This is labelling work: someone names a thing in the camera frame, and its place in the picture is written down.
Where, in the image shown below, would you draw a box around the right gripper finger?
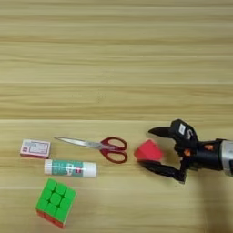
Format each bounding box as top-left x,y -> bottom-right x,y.
147,126 -> 173,138
137,159 -> 182,180

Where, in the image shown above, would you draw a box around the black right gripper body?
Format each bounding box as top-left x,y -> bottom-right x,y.
173,137 -> 227,185

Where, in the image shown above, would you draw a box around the red foam cube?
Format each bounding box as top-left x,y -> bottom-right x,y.
133,138 -> 165,163

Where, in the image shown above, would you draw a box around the red handled scissors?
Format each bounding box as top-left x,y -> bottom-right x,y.
54,136 -> 129,165

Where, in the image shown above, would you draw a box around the green white glue stick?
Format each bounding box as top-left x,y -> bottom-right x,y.
44,158 -> 98,179

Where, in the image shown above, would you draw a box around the green faced puzzle cube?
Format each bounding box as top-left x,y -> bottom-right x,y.
35,177 -> 77,229

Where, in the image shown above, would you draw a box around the small red white box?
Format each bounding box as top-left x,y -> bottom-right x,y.
19,138 -> 52,160

